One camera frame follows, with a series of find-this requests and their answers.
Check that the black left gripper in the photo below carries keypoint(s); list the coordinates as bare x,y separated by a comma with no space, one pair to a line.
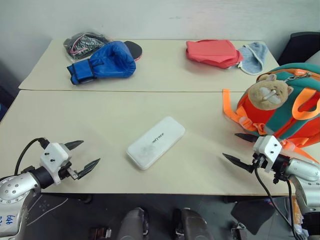
65,170

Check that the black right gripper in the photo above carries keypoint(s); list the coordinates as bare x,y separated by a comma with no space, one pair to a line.
258,161

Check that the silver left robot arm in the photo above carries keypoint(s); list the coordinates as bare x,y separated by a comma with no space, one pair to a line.
17,186

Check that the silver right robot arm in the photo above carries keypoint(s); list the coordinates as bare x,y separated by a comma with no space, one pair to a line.
301,170

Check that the orange and teal backpack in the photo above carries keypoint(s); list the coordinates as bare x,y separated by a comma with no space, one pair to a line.
282,122

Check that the white rectangular case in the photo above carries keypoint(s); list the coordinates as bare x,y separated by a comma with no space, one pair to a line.
155,143

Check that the brown plush hamster charm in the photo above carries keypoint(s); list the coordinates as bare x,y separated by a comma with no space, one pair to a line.
270,93

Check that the dark grey rounded shape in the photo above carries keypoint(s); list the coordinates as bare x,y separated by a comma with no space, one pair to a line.
193,226
132,225

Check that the light blue cloth mitt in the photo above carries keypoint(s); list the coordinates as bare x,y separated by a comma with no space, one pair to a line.
253,57

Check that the blue boxing glove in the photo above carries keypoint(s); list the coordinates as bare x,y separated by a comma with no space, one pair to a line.
110,62

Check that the folded red cloth bag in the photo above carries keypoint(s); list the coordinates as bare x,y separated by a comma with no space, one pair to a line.
212,52

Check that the clear bag of black items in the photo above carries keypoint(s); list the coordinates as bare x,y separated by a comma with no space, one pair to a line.
81,45

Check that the black chair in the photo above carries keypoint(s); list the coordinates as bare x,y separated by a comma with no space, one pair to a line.
298,47

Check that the black red table tennis paddle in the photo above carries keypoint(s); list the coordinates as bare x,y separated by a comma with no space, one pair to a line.
135,48

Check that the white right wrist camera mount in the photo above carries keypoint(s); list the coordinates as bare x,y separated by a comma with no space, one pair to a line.
267,147

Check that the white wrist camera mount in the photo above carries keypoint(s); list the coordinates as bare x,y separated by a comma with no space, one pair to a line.
267,147
53,155

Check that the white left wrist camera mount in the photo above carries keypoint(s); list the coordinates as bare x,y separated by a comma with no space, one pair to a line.
53,155

